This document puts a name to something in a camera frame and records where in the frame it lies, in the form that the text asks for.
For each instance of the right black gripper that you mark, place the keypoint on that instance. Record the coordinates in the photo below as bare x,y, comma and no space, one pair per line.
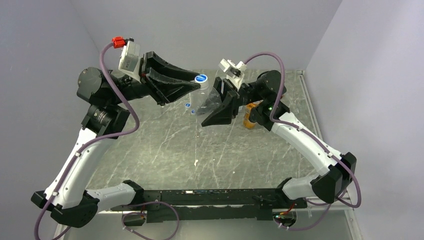
224,115

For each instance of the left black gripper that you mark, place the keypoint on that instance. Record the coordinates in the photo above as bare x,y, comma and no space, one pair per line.
162,89

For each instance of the clear plastic bottle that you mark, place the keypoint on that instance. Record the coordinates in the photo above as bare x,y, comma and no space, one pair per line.
204,101

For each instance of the orange juice bottle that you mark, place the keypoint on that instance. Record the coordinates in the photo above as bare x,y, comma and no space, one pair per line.
246,119

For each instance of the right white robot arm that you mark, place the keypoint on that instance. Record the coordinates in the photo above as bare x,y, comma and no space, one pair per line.
335,171

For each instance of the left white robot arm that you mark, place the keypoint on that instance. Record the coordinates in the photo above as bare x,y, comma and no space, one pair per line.
67,199

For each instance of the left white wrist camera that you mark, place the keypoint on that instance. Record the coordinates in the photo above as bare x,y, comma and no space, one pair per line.
130,59

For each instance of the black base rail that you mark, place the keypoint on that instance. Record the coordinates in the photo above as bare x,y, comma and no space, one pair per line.
214,204

